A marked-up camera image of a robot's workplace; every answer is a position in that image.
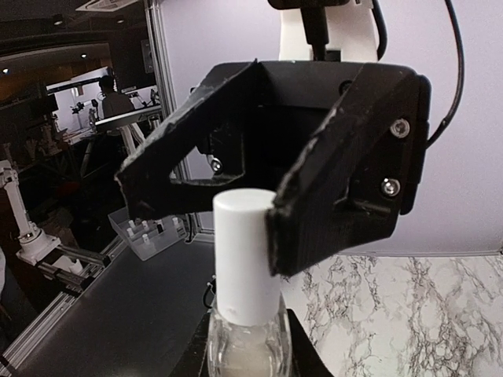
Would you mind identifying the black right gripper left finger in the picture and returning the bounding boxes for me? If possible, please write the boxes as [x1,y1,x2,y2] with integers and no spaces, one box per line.
[169,312,210,377]

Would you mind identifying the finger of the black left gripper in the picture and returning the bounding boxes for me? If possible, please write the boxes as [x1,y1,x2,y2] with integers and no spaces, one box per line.
[116,61,265,220]

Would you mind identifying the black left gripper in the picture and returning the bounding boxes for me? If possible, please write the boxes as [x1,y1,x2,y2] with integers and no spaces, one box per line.
[192,58,431,278]

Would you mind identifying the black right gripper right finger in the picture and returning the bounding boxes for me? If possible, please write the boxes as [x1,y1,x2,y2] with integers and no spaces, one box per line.
[287,309,333,377]

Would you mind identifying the clear nail polish bottle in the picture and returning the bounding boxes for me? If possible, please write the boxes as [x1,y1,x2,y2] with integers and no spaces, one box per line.
[206,298,292,377]

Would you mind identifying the clear plastic bottle tray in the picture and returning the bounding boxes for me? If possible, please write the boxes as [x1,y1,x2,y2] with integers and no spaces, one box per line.
[108,207,188,262]

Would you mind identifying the seated person in background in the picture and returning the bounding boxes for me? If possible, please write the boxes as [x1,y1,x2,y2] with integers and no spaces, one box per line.
[98,75,134,119]

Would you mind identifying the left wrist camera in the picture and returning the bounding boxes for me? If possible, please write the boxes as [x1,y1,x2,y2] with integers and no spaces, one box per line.
[269,0,387,63]

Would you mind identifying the left aluminium frame post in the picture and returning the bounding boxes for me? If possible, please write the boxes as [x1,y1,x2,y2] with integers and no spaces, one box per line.
[143,0,196,243]

